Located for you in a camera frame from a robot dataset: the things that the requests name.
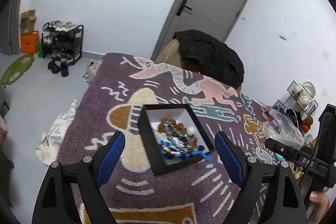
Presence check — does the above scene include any tan chair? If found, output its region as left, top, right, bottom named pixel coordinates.
left=155, top=39, right=242, bottom=89

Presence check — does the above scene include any white patterned bag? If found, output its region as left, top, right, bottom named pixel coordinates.
left=35, top=99, right=79, bottom=167

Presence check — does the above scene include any purple printed blanket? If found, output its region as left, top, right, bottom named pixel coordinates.
left=56, top=53, right=286, bottom=224

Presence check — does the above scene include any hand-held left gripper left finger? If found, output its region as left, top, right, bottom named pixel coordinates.
left=32, top=131, right=126, bottom=224

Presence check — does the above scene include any black wire rack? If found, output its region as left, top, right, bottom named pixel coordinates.
left=272, top=80, right=319, bottom=119

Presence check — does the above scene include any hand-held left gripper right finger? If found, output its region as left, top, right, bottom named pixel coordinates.
left=215, top=131, right=307, bottom=224

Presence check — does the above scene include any person's right hand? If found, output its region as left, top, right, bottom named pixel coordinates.
left=309, top=191, right=329, bottom=224

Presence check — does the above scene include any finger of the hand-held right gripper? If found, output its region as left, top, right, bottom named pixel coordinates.
left=265, top=138, right=303, bottom=161

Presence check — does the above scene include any pile of beaded bracelets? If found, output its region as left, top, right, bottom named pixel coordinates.
left=155, top=119, right=213, bottom=161

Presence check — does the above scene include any black shoe rack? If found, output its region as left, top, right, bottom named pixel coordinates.
left=39, top=21, right=84, bottom=65

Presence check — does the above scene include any green floor mat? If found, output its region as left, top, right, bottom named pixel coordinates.
left=0, top=53, right=35, bottom=88

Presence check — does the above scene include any black cardboard box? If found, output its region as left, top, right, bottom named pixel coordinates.
left=139, top=104, right=216, bottom=177

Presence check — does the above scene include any grey door frame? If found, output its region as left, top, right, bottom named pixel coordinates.
left=0, top=0, right=21, bottom=56

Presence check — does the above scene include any open brown cardboard box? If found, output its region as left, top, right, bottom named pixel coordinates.
left=20, top=9, right=37, bottom=35

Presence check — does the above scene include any orange paper bag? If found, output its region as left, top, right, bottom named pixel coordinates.
left=21, top=31, right=40, bottom=53

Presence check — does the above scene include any black door handle lock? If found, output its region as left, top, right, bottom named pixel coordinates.
left=176, top=0, right=192, bottom=17

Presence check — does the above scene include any grey door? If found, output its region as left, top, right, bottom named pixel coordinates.
left=151, top=0, right=257, bottom=60

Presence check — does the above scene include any brown plush bear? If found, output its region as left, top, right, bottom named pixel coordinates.
left=301, top=116, right=314, bottom=132

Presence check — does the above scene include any clear plastic bag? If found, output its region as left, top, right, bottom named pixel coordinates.
left=261, top=107, right=305, bottom=148

